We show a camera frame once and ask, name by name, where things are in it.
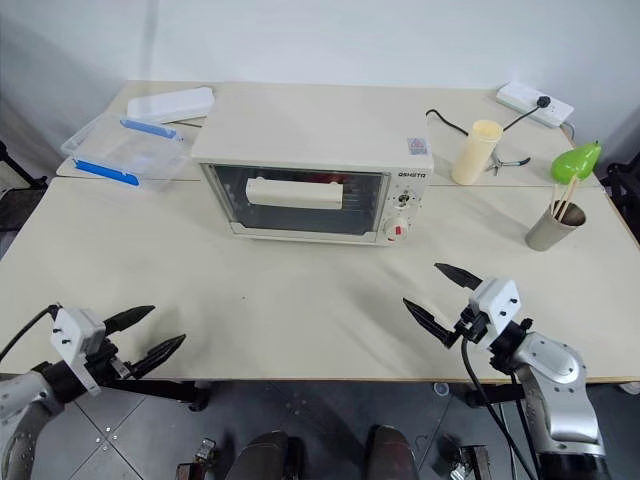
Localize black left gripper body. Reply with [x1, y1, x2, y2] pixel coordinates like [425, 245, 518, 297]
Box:
[87, 335, 136, 384]

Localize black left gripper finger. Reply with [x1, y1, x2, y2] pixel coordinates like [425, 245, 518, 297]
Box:
[103, 305, 157, 335]
[130, 333, 188, 379]

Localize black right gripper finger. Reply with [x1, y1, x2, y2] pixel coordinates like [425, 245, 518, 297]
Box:
[402, 297, 458, 348]
[433, 262, 483, 293]

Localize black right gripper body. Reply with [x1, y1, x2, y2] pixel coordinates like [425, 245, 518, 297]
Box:
[442, 301, 495, 350]

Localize white round red-centered connector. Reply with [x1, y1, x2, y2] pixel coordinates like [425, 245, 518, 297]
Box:
[382, 216, 415, 245]

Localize cream toaster oven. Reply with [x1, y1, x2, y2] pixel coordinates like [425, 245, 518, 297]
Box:
[191, 82, 436, 249]

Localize grey metal cup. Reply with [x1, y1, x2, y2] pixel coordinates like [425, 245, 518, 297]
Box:
[524, 199, 588, 253]

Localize cream cylindrical cup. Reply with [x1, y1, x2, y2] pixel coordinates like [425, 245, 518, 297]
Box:
[450, 119, 504, 187]

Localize wooden stick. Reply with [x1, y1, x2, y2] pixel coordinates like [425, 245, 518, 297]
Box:
[549, 177, 566, 217]
[558, 172, 582, 220]

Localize dark rounded shape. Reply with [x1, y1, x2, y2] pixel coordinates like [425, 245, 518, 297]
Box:
[233, 431, 307, 480]
[366, 424, 417, 480]

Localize clear container with blue clips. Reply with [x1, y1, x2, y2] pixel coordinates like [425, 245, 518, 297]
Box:
[59, 113, 191, 195]

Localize green pear-shaped toy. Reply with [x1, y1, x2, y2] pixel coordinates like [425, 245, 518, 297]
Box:
[550, 140, 604, 184]

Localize black stand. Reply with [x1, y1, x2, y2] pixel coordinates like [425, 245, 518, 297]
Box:
[0, 141, 50, 232]

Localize white power strip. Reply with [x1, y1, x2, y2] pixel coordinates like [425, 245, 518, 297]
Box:
[495, 80, 576, 128]

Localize black equipment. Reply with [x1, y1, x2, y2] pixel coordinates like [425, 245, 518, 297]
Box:
[606, 148, 640, 214]

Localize white plastic container lid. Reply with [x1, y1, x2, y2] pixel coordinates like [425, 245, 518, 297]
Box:
[125, 85, 216, 124]

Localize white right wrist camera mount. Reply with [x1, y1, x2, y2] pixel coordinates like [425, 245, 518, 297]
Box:
[466, 277, 522, 352]

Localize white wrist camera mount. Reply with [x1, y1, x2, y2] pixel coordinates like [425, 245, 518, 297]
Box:
[466, 277, 522, 352]
[49, 305, 108, 398]

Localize black table frame bar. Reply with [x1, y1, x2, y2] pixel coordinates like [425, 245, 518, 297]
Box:
[464, 383, 527, 407]
[92, 378, 212, 412]

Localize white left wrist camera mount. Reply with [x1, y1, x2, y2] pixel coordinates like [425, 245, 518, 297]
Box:
[49, 305, 108, 398]

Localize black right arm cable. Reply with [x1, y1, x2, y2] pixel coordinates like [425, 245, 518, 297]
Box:
[459, 337, 544, 480]

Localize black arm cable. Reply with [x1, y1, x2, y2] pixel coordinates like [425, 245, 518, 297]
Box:
[459, 337, 544, 480]
[0, 303, 57, 362]

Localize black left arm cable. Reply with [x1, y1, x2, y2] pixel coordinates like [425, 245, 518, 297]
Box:
[0, 303, 57, 362]

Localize small metal bracket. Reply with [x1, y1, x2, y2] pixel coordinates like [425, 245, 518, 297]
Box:
[442, 433, 494, 480]
[176, 437, 220, 480]

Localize black handled pliers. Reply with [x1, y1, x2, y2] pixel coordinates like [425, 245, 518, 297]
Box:
[483, 153, 533, 177]

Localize black curved wire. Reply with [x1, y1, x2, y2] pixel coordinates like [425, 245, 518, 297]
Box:
[425, 108, 472, 137]

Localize white plastic cylinder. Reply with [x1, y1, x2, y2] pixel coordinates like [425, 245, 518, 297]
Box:
[244, 176, 346, 212]

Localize black power plug with cable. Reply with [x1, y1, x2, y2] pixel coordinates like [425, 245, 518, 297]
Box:
[501, 96, 552, 133]

